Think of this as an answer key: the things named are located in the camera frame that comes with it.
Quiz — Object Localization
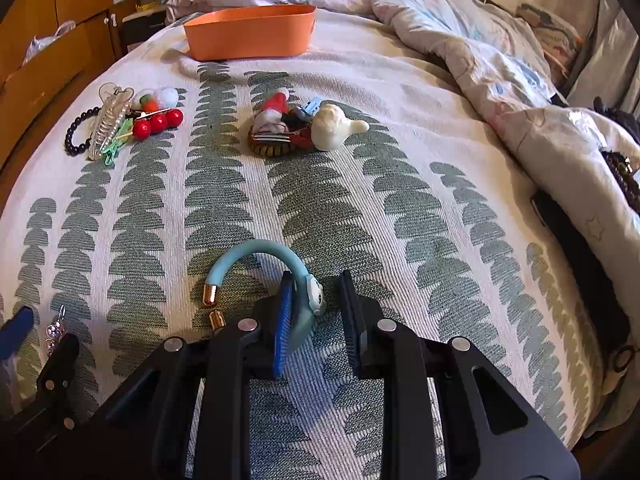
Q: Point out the printed pillow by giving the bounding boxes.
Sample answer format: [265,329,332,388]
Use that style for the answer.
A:
[517,2,587,82]

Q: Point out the orange plastic basket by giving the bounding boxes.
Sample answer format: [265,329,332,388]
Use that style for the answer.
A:
[182,4,318,61]

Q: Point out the blue hair clip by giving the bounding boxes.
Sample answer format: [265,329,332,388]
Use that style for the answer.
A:
[295,97,324,121]

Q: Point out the light blue bangle gold caps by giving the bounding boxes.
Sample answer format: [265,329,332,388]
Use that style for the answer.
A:
[202,239,327,352]

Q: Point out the pompom hair tie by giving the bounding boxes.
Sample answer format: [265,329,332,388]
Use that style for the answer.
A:
[132,86,181,111]

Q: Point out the dark nightstand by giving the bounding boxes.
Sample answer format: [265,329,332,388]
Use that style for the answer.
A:
[122,2,172,54]

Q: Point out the cream flower hair ornament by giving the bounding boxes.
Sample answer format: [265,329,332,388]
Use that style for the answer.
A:
[310,103,370,152]

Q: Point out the white plastic bag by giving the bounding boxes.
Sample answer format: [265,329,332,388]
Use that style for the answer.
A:
[22,20,77,67]

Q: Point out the brown bead bracelet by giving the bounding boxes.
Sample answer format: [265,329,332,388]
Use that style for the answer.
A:
[248,127,314,159]

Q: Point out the grey curtain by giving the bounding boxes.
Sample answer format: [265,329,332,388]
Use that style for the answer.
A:
[564,0,640,107]

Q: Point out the red cherry hair tie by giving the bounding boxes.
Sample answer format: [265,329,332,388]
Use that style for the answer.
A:
[132,108,185,139]

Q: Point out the red white plush hair clip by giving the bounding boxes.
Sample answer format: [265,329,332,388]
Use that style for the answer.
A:
[254,87,301,134]

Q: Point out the dark clothing pile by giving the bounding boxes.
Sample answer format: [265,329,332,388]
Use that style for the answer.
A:
[592,95,640,147]

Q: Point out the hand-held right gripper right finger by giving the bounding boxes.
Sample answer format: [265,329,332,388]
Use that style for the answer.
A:
[336,270,582,480]

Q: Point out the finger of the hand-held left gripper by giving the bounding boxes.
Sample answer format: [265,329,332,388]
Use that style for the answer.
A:
[0,306,35,365]
[0,333,82,449]

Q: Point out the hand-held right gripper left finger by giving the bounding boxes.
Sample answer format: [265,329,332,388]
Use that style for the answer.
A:
[90,270,321,480]

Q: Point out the dark brown bead string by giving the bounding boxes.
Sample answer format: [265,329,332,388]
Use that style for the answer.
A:
[599,149,640,202]

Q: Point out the black bead bracelet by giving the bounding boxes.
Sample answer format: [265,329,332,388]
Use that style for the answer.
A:
[63,106,104,157]

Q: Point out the clear plastic hair claw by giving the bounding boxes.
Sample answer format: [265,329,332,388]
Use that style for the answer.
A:
[87,84,135,161]

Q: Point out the green hair clip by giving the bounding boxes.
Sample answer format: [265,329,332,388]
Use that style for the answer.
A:
[100,115,136,166]

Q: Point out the black strap bag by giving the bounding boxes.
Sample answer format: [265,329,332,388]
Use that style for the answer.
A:
[529,189,637,363]

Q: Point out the pastel printed quilt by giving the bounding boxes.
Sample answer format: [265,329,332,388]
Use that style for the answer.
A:
[367,0,640,411]

